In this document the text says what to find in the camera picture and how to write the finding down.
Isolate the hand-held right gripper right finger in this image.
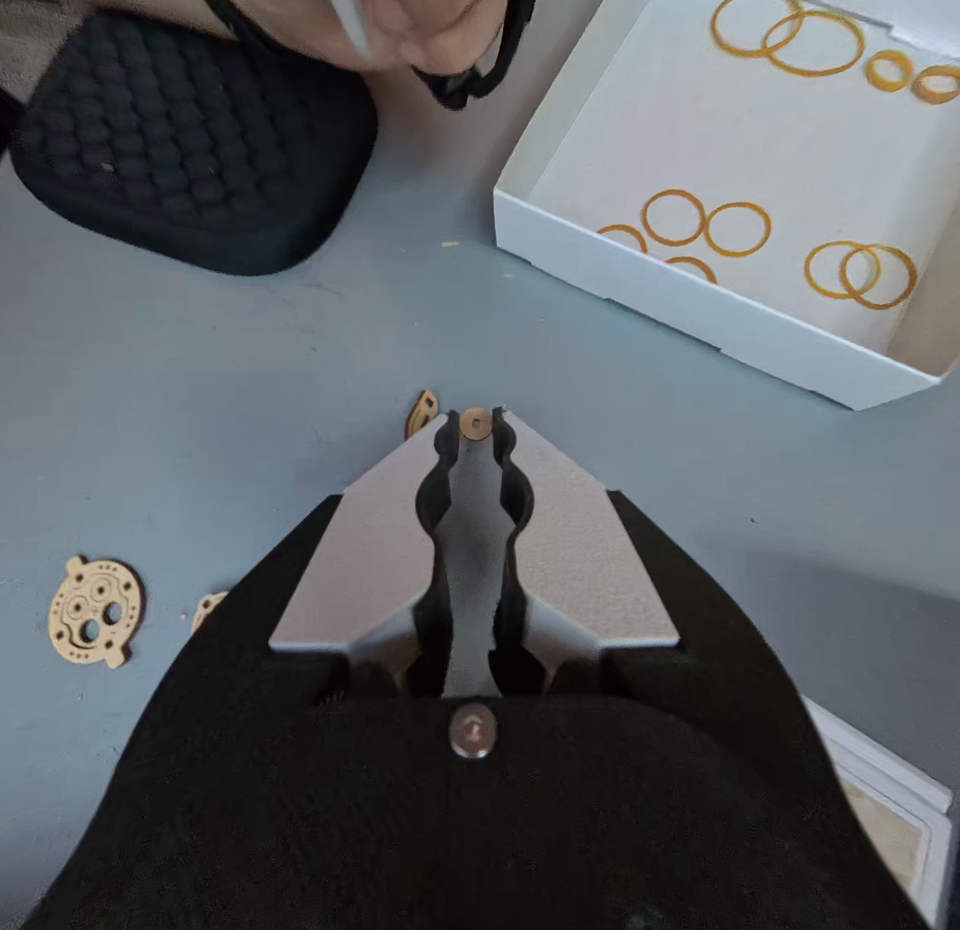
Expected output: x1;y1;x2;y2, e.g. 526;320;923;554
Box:
491;407;681;697

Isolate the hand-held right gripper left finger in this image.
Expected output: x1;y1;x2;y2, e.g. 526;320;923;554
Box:
268;412;460;697

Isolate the person's left hand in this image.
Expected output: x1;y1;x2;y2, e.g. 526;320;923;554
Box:
213;0;517;76

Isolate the white cardboard box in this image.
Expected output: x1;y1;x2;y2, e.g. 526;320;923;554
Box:
493;0;960;412

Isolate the round wooden plate with holes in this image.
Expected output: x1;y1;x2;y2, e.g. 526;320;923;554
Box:
47;555;145;670

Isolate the black padded cushion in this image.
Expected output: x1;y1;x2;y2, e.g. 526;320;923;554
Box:
0;7;380;277

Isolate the white flat box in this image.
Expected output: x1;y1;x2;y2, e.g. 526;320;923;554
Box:
802;693;954;927

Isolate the group of yellow rubber bands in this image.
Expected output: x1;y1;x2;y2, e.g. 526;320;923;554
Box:
596;0;960;312

